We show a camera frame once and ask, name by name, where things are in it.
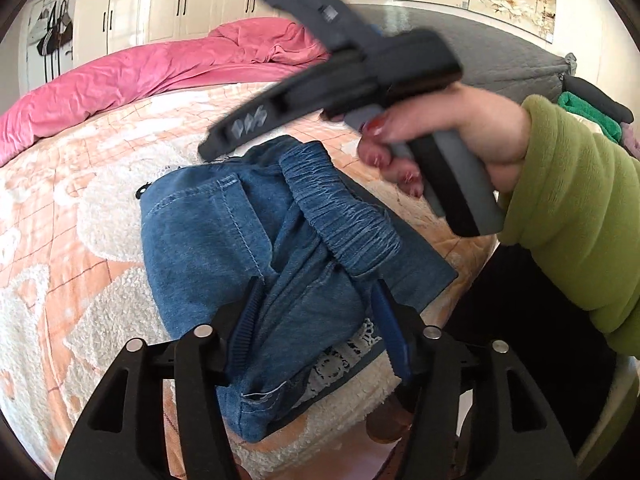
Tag blue denim lace-trimmed pants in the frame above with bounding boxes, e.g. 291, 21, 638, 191
137, 136, 457, 442

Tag green sleeve right forearm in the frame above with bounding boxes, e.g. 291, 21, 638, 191
499, 96, 639, 356

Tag person's left hand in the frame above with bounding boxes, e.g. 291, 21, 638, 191
366, 394, 413, 444

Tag person's right hand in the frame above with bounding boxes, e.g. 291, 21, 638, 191
357, 82, 530, 198

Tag grey padded headboard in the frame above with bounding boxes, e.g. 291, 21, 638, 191
353, 3, 577, 103

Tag pink duvet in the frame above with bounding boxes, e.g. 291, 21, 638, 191
1, 18, 328, 164

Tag orange bear pattern blanket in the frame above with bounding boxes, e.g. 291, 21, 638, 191
1, 84, 496, 479

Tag folded green clothes pile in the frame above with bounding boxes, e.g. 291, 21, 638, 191
558, 75, 639, 159

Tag white wardrobe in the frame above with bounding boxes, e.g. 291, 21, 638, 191
73, 0, 276, 66

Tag hanging bags on door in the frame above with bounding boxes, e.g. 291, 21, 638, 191
36, 0, 74, 82

